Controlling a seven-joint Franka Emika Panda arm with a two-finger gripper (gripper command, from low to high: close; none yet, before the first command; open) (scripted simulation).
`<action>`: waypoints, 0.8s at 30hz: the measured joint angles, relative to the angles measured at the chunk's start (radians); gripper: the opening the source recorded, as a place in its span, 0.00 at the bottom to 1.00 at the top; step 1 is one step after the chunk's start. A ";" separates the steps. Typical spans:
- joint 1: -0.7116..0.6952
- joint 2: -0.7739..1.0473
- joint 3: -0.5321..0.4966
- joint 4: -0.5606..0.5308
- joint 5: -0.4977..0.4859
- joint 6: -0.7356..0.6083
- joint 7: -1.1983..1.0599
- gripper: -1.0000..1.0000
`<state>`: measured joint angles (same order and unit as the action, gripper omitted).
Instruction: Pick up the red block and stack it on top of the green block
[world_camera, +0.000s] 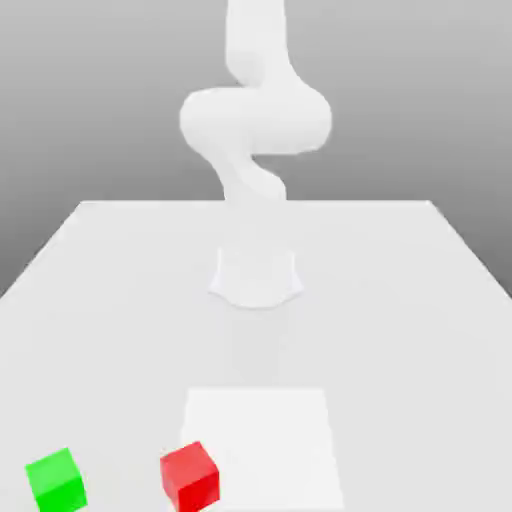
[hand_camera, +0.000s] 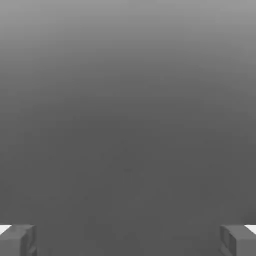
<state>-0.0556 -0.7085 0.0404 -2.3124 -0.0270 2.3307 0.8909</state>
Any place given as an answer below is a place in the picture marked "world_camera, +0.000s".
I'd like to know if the small red cube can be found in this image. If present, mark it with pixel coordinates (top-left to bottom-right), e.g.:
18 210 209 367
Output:
159 440 221 512

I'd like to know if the small green cube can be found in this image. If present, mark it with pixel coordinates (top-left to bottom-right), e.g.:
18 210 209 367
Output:
24 446 89 512

